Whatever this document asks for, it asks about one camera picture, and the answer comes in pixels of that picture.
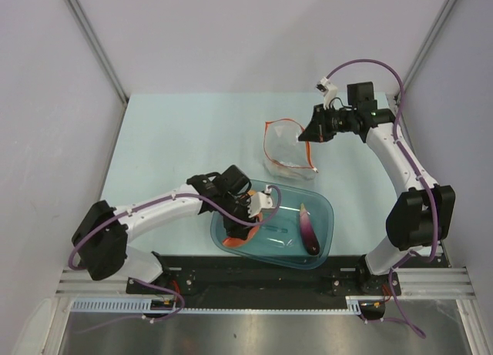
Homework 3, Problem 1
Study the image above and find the aluminium corner post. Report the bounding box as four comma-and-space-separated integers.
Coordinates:
394, 0, 467, 102
57, 0, 130, 104

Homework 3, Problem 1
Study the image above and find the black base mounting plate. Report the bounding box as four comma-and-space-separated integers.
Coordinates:
79, 253, 450, 320

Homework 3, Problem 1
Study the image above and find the purple toy eggplant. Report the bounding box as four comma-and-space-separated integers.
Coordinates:
299, 204, 320, 256

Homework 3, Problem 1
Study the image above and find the right aluminium corner post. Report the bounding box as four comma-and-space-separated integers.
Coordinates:
394, 0, 467, 102

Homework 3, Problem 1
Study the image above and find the clear orange zip top bag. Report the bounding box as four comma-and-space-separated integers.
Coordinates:
263, 118, 318, 180

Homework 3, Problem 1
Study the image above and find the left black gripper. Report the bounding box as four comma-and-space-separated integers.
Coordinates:
217, 193, 259, 240

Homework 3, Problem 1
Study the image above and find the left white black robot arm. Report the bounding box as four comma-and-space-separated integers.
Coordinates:
68, 166, 262, 293

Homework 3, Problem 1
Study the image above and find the grey toy fish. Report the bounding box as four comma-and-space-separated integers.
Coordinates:
266, 162, 317, 180

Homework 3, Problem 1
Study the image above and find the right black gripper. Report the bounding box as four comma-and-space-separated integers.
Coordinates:
299, 103, 357, 143

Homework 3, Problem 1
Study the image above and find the left aluminium corner post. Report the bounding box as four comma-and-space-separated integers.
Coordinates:
57, 0, 130, 104

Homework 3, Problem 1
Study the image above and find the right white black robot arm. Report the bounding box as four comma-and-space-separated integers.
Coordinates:
298, 78, 455, 294

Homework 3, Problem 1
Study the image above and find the toy watermelon slice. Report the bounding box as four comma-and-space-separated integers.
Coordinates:
222, 226, 260, 248

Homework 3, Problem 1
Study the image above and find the white slotted cable duct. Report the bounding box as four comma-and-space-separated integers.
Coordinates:
70, 297, 361, 315

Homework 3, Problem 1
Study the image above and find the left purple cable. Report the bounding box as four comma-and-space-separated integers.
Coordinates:
67, 183, 282, 333

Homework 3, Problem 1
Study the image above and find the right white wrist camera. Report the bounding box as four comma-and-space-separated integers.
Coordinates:
315, 77, 338, 109

